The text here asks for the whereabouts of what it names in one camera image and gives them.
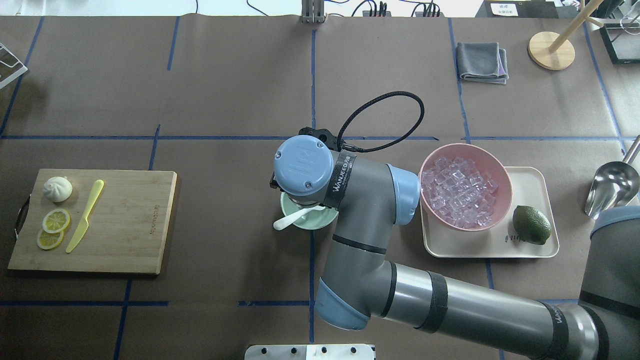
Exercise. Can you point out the green lime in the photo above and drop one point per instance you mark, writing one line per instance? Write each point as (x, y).
(531, 225)

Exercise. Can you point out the cream plastic tray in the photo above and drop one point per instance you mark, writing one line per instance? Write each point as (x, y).
(502, 240)

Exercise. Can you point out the pink bowl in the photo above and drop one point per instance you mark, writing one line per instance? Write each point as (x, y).
(485, 162)

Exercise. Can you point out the wooden mug tree stand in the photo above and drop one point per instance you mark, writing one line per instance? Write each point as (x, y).
(554, 51)

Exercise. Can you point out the grey folded cloth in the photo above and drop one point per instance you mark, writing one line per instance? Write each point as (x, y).
(482, 62)

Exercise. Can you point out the bamboo cutting board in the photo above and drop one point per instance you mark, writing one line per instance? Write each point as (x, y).
(128, 224)

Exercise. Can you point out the steel ice scoop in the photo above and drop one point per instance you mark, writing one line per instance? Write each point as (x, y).
(615, 183)

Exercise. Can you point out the white wire cup rack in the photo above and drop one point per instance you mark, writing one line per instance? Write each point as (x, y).
(11, 68)

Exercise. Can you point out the mint green bowl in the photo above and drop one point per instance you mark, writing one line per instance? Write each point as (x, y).
(313, 220)

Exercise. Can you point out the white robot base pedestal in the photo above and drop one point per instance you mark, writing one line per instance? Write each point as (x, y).
(345, 351)

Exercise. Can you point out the clear ice cubes pile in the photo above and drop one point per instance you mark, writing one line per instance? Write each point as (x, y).
(458, 192)

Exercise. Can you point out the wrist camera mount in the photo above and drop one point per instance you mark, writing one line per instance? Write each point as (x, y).
(327, 138)

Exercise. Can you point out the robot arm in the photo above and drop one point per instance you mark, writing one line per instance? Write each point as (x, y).
(359, 283)

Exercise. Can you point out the black glass tray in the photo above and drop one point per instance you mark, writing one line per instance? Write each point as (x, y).
(622, 46)

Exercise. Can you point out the upper lemon slice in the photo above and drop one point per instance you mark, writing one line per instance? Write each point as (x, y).
(56, 221)

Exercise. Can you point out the yellow plastic knife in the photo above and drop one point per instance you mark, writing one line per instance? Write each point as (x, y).
(83, 223)

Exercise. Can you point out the white steamed bun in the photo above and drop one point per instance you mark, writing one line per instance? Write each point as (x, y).
(57, 189)

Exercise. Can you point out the white plastic spoon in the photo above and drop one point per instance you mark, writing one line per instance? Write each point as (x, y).
(289, 219)

